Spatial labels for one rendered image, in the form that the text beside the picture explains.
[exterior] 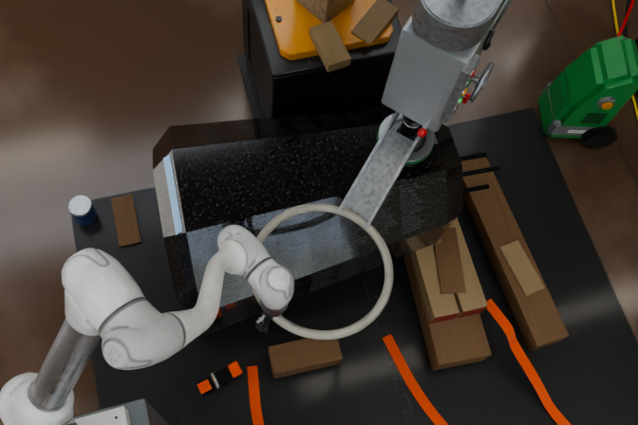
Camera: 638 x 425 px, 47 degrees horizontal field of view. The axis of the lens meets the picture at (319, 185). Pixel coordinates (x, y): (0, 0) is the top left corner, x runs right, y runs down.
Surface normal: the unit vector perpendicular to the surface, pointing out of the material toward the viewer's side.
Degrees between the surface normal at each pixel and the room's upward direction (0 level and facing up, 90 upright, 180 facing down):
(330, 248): 45
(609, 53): 34
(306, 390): 0
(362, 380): 0
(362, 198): 16
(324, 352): 0
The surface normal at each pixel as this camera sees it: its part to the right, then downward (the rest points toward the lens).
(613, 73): -0.49, -0.36
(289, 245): 0.25, 0.32
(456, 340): 0.07, -0.42
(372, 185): -0.07, -0.19
